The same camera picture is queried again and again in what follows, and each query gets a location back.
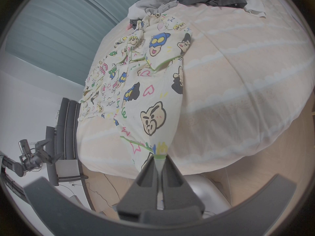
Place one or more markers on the blue-green curtain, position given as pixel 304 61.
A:
pixel 61 21

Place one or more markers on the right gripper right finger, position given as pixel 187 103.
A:
pixel 177 193

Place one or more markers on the bed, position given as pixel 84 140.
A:
pixel 246 82

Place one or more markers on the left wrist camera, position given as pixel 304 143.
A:
pixel 24 147

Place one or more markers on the white printed pyjama top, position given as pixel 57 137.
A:
pixel 147 82

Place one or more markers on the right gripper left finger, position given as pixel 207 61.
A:
pixel 142 190

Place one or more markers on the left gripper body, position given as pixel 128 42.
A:
pixel 37 159

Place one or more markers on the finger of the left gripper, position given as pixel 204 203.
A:
pixel 55 157
pixel 44 142

